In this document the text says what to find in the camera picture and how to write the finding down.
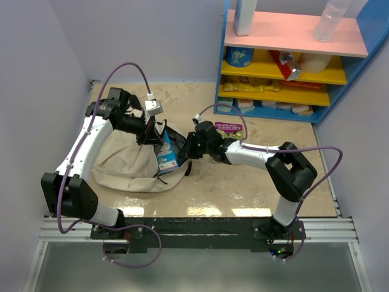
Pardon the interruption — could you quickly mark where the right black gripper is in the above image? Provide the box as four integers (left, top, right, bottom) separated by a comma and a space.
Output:
178, 132, 212, 159

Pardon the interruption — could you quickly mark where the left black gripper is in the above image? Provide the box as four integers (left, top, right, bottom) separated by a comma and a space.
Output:
116, 110, 164, 146

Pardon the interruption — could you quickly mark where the light blue activity book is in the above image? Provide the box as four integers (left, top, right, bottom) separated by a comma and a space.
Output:
156, 131, 178, 175

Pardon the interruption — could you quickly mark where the beige student backpack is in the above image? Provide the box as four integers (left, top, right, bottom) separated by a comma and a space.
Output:
92, 124, 192, 193

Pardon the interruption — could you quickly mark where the colourful box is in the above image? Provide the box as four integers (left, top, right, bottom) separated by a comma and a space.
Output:
215, 122, 244, 140

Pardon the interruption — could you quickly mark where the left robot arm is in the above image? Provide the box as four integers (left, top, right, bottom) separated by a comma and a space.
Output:
41, 88, 167, 238

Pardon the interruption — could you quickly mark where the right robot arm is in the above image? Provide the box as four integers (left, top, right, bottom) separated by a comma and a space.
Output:
178, 121, 317, 239

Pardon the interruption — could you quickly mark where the yellow snack bag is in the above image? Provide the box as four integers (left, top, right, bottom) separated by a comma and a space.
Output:
222, 75, 280, 92

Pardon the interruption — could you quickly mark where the pastel sponges row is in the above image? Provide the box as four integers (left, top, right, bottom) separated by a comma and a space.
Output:
218, 97, 313, 116

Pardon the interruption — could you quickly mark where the blue tin can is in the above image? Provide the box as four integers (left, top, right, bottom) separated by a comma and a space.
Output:
225, 46, 255, 68

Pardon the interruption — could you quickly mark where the orange red packet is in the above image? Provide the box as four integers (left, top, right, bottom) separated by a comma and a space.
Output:
280, 80, 323, 90

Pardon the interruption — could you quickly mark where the blue shelf unit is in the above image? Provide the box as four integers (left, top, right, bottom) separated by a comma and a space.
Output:
215, 1, 388, 123

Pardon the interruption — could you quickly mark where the red snack packet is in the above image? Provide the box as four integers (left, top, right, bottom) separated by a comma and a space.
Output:
269, 50, 302, 80

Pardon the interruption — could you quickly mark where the white bottle on shelf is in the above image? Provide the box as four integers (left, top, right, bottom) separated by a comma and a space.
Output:
233, 0, 257, 37

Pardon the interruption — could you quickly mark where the white bowl cup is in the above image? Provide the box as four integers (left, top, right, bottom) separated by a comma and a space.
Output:
298, 53, 332, 74

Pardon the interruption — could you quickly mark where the clear plastic bottle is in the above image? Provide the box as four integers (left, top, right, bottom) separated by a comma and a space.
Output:
312, 0, 351, 42

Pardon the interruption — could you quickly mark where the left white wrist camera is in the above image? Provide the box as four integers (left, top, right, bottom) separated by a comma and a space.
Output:
145, 99, 163, 117

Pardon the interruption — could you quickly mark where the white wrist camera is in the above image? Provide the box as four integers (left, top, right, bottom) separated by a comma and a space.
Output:
192, 114, 203, 125
145, 99, 163, 117

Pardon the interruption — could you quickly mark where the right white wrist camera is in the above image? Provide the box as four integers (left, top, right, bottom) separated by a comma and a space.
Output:
192, 114, 203, 125

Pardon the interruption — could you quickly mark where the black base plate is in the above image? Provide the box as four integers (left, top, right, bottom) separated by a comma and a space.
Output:
91, 217, 306, 254

